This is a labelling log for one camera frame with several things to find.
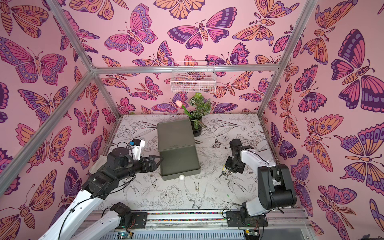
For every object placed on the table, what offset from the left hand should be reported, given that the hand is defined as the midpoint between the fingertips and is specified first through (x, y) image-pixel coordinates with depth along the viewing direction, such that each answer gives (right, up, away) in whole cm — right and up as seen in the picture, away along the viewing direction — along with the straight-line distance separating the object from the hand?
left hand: (159, 157), depth 70 cm
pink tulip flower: (+7, +29, +20) cm, 36 cm away
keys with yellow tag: (+35, -13, +20) cm, 42 cm away
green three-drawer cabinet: (+7, +7, +9) cm, 13 cm away
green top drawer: (+9, -4, +8) cm, 12 cm away
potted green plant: (+20, +27, +20) cm, 39 cm away
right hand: (+37, -11, +20) cm, 43 cm away
